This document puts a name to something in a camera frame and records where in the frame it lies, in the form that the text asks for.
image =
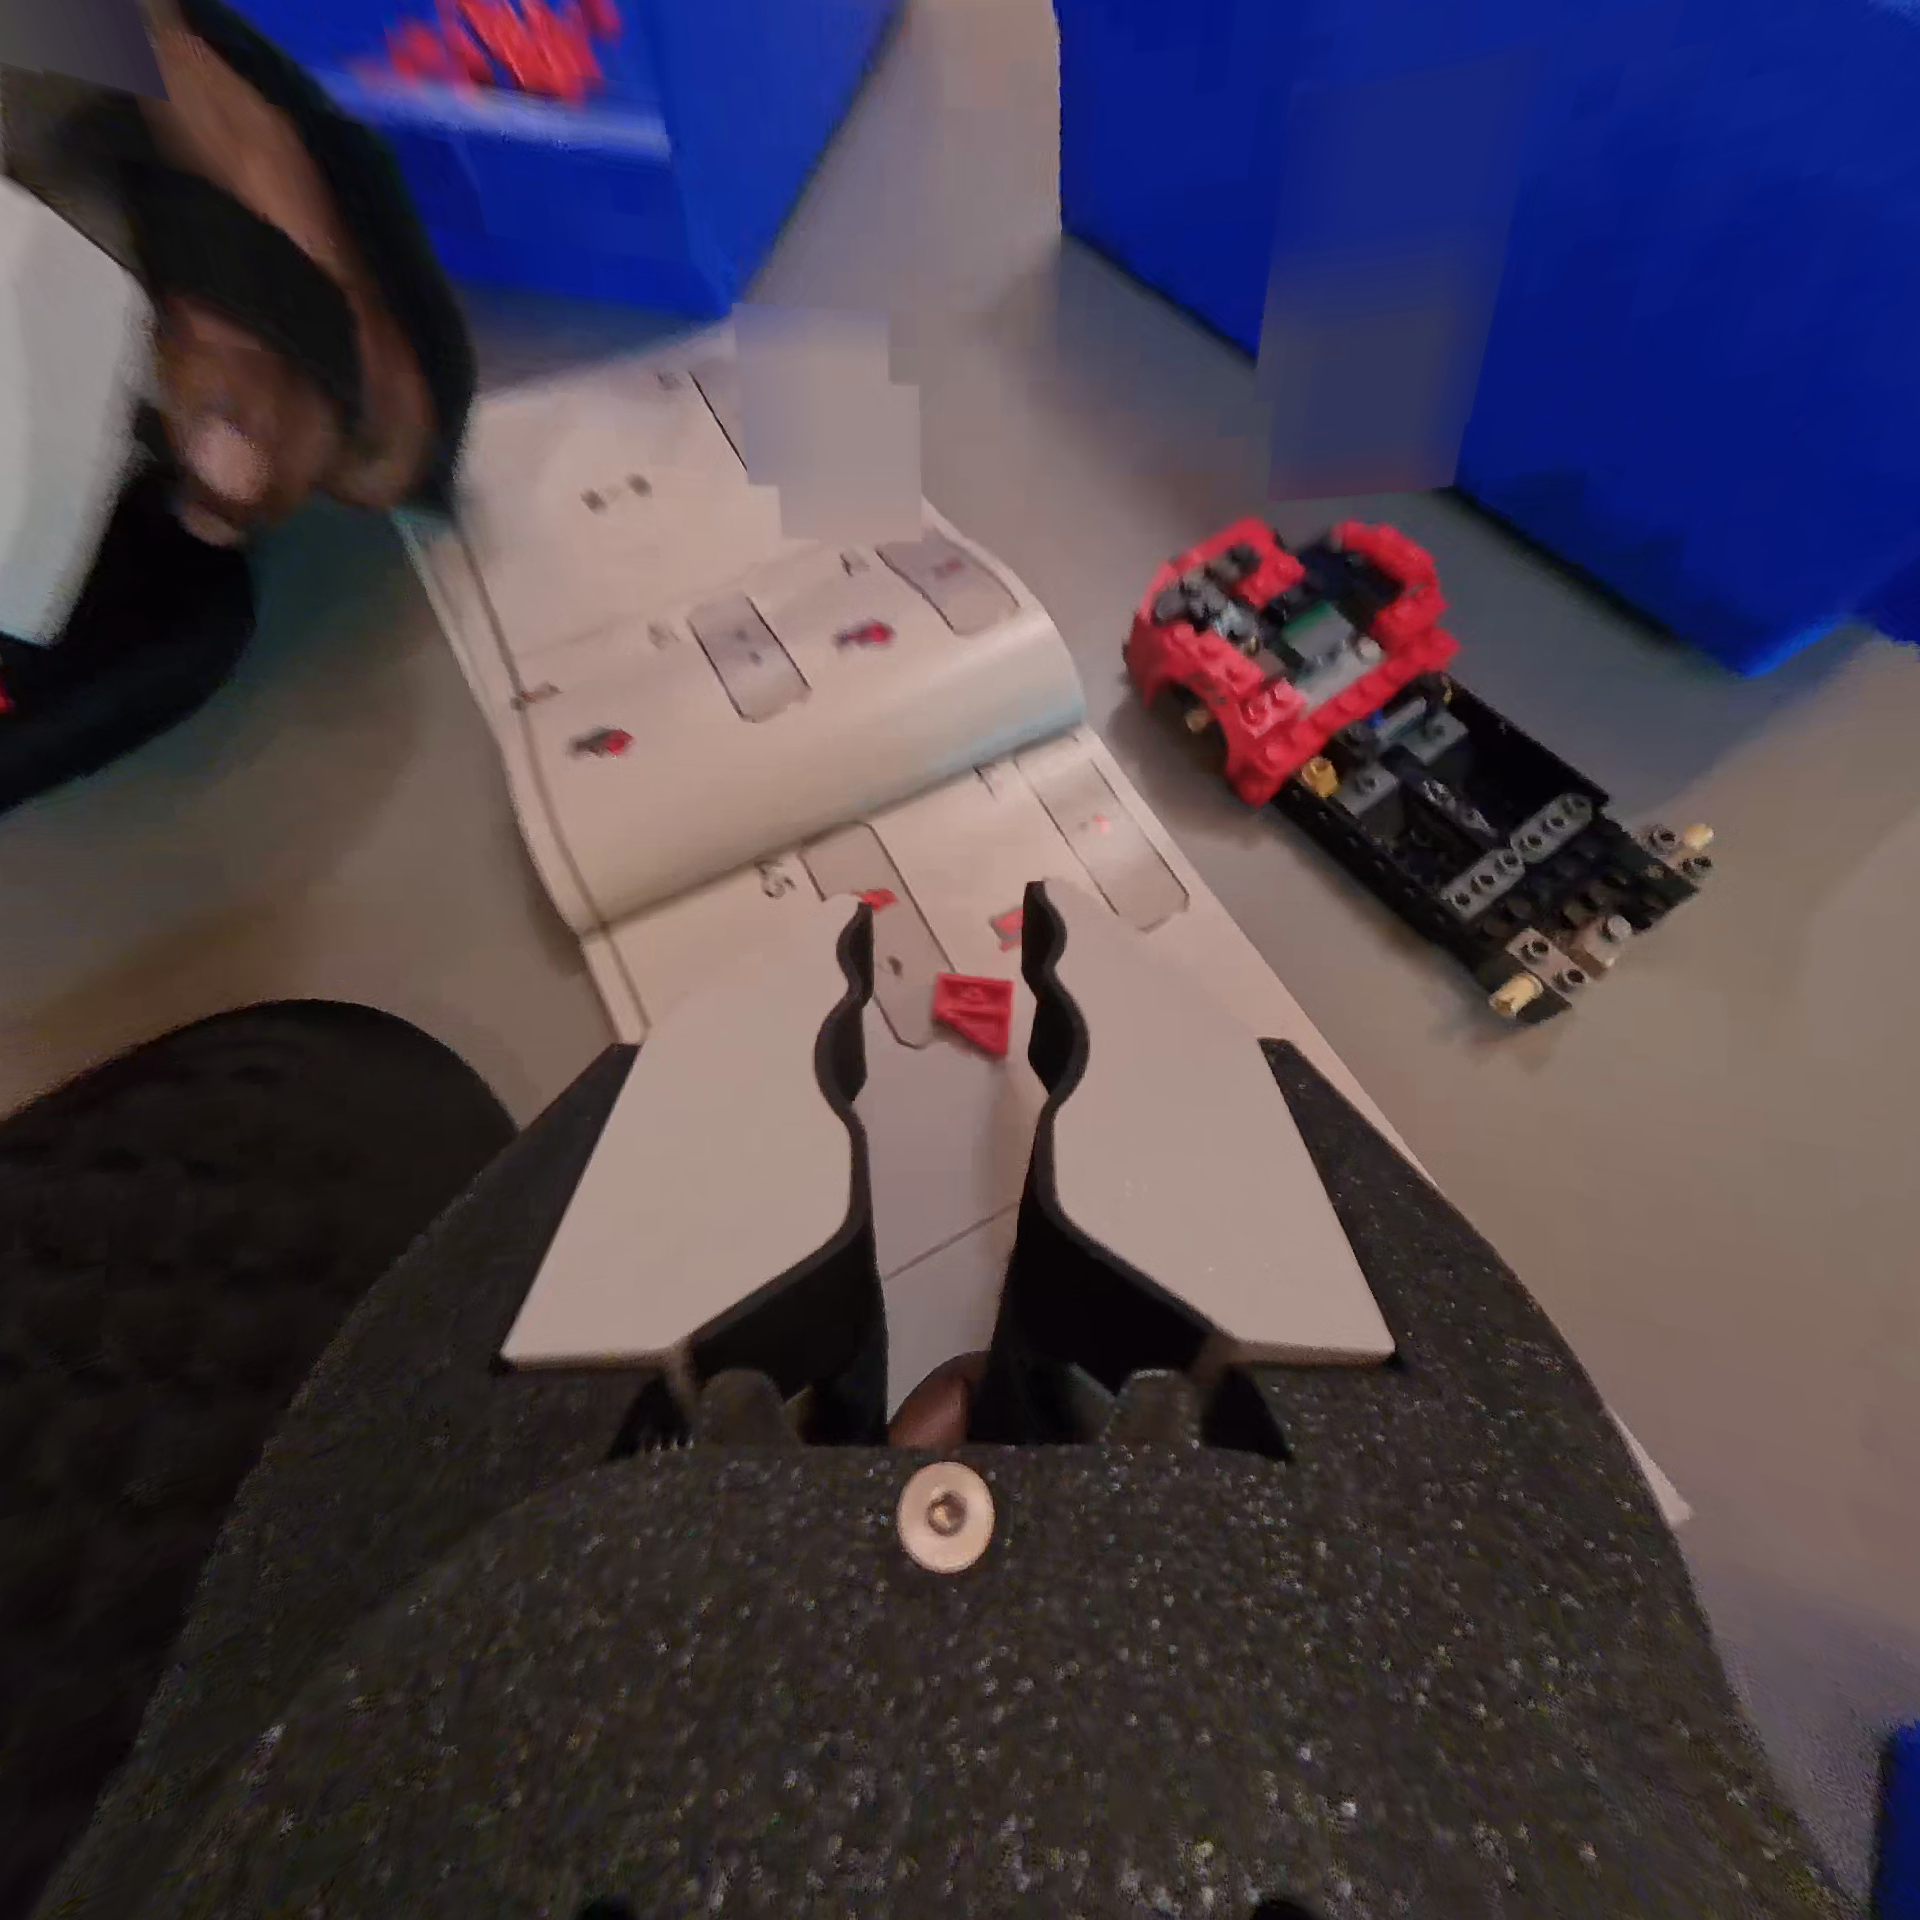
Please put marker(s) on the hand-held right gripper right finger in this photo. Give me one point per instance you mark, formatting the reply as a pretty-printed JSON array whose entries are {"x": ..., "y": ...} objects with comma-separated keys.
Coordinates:
[{"x": 1201, "y": 1186}]

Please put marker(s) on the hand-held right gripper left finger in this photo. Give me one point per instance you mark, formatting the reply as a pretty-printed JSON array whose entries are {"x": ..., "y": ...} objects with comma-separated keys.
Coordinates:
[{"x": 705, "y": 1186}]

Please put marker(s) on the red wedge lego plate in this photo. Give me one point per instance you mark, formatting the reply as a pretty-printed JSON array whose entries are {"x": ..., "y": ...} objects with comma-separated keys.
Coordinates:
[{"x": 975, "y": 1013}]

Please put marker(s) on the lego instruction booklet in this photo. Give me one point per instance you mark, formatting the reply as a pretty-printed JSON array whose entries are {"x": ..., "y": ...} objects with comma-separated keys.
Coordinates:
[{"x": 902, "y": 722}]

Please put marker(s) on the red and black lego car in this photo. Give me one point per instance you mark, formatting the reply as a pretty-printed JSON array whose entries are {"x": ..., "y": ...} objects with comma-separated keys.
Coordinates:
[{"x": 1277, "y": 675}]

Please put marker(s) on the pile of red lego pieces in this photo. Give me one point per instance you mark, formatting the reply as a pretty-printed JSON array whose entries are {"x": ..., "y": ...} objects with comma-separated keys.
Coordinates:
[{"x": 511, "y": 44}]

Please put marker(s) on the person's left hand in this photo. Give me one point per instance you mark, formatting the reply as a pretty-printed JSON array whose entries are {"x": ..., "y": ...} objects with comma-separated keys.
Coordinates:
[{"x": 301, "y": 301}]

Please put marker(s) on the black dimpled foam pad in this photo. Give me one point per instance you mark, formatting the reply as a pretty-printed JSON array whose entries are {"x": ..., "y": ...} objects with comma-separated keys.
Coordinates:
[{"x": 195, "y": 1276}]

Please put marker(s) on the blue bin with red pieces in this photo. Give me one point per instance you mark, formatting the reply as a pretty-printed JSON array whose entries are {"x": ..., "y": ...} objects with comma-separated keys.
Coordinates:
[{"x": 720, "y": 150}]

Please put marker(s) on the large blue divided bin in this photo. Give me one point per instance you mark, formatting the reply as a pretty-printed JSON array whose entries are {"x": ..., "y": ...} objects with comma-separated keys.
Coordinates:
[{"x": 1652, "y": 375}]

